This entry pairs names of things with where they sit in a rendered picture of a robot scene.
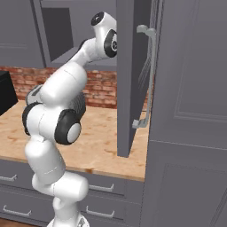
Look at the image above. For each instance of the tall grey pantry cabinet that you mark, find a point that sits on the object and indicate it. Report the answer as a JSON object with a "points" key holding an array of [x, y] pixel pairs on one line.
{"points": [[189, 118]]}

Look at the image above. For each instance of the black appliance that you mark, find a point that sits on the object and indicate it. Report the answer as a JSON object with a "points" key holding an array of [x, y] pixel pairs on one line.
{"points": [[6, 91]]}

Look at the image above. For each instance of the grey wall cabinet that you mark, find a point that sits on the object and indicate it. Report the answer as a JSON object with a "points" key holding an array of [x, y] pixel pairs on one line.
{"points": [[26, 32]]}

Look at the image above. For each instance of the open grey cabinet door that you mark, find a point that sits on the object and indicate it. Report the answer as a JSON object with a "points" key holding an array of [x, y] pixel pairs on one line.
{"points": [[130, 74]]}

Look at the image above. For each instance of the grey drawer front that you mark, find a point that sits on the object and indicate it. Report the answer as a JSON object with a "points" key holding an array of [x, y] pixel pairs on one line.
{"points": [[26, 207], [100, 181]]}

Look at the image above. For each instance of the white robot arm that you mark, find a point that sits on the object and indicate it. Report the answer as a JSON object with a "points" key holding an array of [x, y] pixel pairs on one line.
{"points": [[59, 88]]}

